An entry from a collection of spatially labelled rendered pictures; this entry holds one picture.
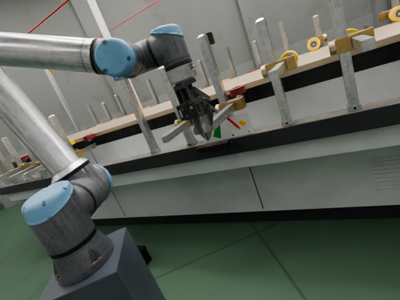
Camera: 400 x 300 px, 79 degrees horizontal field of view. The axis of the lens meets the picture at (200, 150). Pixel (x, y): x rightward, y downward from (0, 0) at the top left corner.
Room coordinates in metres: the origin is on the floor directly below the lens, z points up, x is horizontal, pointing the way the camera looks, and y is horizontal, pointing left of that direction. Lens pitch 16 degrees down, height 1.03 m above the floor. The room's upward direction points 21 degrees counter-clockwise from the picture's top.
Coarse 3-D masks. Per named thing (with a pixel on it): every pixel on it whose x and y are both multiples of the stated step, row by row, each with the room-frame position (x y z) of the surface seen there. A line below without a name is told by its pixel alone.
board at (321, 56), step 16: (384, 32) 1.17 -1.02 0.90; (320, 48) 1.63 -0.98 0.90; (304, 64) 1.13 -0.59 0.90; (320, 64) 1.09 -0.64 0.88; (240, 80) 1.56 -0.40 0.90; (256, 80) 1.25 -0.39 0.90; (144, 112) 2.03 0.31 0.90; (160, 112) 1.58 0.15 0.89; (96, 128) 2.45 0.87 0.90; (112, 128) 1.82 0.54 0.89
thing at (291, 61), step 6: (294, 54) 0.96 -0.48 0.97; (276, 60) 1.01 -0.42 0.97; (282, 60) 0.97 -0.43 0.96; (288, 60) 0.96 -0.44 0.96; (294, 60) 0.95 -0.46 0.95; (264, 66) 1.01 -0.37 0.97; (270, 66) 0.99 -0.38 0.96; (288, 66) 0.96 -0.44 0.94; (294, 66) 0.95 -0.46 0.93; (264, 72) 1.00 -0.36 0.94
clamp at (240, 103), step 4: (240, 96) 1.12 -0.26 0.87; (232, 100) 1.11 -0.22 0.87; (236, 100) 1.08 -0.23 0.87; (240, 100) 1.08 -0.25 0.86; (244, 100) 1.11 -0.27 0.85; (220, 104) 1.13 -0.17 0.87; (224, 104) 1.12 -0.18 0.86; (236, 104) 1.09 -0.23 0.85; (240, 104) 1.08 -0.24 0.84; (244, 104) 1.09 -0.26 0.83; (216, 108) 1.14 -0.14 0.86; (220, 108) 1.13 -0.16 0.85; (236, 108) 1.09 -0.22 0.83; (240, 108) 1.08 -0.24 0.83
